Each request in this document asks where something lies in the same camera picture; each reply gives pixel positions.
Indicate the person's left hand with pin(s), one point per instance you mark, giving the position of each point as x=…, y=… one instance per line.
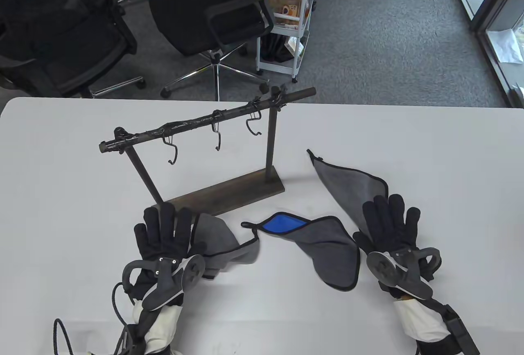
x=163, y=232

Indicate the person's right hand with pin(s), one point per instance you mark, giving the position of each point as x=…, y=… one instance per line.
x=389, y=228

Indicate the grey tracking controller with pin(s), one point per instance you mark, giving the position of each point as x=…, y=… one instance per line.
x=163, y=285
x=403, y=275

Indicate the grey and blue hand towel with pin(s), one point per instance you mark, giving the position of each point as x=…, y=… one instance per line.
x=331, y=252

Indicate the black metal s-hook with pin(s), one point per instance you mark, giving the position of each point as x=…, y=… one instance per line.
x=248, y=125
x=219, y=138
x=175, y=154

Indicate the person's right forearm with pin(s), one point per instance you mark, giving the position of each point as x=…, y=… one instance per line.
x=421, y=322

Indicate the dark hanging rack stand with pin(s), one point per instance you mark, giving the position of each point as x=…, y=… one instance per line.
x=229, y=193

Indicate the white rolling cart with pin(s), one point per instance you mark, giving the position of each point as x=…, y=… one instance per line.
x=303, y=39

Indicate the black bag in cart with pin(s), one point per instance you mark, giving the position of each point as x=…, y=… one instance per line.
x=274, y=48

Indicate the white sheet of paper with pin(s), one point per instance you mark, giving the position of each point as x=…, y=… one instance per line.
x=507, y=46

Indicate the black office chair with armrest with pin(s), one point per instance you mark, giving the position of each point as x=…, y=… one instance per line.
x=192, y=15

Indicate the black mesh office chair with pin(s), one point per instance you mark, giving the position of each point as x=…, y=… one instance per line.
x=61, y=35

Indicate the black wrist camera unit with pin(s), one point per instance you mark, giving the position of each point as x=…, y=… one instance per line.
x=460, y=328
x=131, y=338

